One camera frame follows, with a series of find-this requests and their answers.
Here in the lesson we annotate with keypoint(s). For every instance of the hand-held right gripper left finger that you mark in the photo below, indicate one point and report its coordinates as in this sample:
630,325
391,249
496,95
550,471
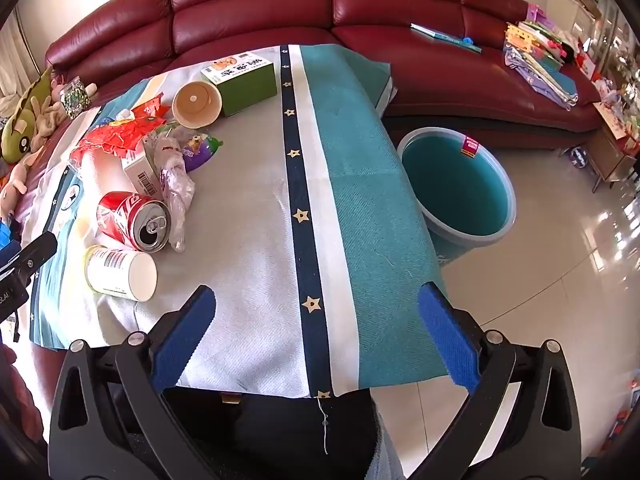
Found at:
185,340

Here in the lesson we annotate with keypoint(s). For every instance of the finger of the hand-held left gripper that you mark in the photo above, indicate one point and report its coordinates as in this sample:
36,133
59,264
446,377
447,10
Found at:
30,256

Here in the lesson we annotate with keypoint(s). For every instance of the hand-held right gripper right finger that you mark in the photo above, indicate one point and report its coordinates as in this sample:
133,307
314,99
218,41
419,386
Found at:
445,335

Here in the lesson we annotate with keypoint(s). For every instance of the teal plastic bucket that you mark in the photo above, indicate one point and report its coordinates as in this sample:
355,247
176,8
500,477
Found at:
450,195

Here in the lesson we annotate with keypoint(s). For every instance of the purple plastic egg toy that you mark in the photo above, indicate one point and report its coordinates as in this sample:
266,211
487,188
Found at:
200,152

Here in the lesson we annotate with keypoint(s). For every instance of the small red snack packet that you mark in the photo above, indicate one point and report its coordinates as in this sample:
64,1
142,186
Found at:
150,107

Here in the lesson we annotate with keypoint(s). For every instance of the pink plush toy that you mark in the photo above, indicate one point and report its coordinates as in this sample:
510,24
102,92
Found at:
15,180

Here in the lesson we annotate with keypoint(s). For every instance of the white labelled paper cup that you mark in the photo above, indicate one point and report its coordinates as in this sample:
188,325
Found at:
112,270

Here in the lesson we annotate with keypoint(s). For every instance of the red soda can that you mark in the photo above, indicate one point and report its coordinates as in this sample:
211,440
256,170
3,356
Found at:
120,215

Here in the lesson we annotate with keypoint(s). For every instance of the green plush toy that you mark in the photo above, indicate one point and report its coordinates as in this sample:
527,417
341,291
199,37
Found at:
20,130

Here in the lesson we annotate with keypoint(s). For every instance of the beige plush bunny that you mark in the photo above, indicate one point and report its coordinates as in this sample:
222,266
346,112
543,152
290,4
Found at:
47,120

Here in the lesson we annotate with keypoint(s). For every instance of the small white barcode carton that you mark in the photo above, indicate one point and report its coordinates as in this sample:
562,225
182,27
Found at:
142,175

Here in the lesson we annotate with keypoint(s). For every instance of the large red yellow snack bag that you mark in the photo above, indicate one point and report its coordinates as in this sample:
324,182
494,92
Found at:
112,142

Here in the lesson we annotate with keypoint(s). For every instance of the clear crumpled plastic wrapper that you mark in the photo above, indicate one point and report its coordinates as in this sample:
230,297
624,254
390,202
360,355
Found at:
176,190

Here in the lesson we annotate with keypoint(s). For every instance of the blue white ball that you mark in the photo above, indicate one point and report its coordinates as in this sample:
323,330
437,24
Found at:
580,156

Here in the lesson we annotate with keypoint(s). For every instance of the pink paper cup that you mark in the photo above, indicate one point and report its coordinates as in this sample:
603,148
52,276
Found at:
196,105

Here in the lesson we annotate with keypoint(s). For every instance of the wooden side table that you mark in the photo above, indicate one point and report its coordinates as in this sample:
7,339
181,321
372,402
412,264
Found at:
607,152

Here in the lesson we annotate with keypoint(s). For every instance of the green cardboard snack box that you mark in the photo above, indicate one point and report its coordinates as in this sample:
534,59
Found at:
250,92

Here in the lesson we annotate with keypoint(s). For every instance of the pile of clothes and papers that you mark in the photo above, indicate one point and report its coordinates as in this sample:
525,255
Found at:
542,82

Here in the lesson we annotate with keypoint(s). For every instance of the thin teal book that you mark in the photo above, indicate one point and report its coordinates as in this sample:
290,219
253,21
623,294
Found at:
440,35

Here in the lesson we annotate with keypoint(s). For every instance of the pile of colourful books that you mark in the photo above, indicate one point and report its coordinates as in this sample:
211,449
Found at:
535,40

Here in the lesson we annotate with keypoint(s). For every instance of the dark red leather sofa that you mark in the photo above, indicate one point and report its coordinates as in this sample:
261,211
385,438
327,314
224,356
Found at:
250,0

